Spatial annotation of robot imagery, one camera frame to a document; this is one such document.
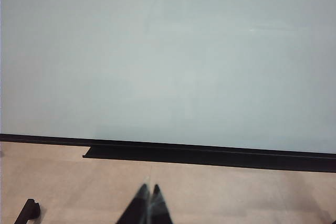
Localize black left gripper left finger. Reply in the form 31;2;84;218
115;184;150;224

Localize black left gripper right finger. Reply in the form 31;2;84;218
150;184;174;224

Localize black whiteboard pen tray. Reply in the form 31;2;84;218
82;144;336;174

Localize black plastic bracket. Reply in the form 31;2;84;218
14;198;41;224

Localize large whiteboard with black frame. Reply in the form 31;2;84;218
0;0;336;174

